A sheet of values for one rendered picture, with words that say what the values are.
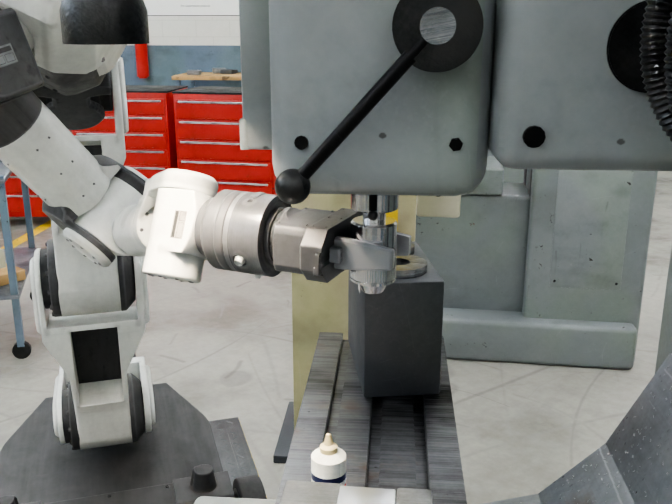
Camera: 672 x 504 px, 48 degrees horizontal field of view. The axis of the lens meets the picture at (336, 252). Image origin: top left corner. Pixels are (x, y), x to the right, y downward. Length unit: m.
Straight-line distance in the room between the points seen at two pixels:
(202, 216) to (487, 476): 2.03
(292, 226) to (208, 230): 0.10
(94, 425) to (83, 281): 0.35
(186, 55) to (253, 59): 9.36
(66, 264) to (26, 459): 0.55
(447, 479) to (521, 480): 1.71
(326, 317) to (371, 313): 1.52
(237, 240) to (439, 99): 0.27
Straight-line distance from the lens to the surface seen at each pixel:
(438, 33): 0.61
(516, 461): 2.82
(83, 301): 1.42
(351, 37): 0.64
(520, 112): 0.63
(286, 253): 0.77
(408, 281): 1.13
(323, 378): 1.26
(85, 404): 1.59
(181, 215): 0.84
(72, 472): 1.73
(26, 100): 1.02
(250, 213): 0.79
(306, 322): 2.67
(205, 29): 10.04
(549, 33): 0.63
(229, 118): 5.39
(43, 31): 1.03
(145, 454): 1.75
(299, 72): 0.65
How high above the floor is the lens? 1.46
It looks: 17 degrees down
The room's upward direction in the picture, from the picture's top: straight up
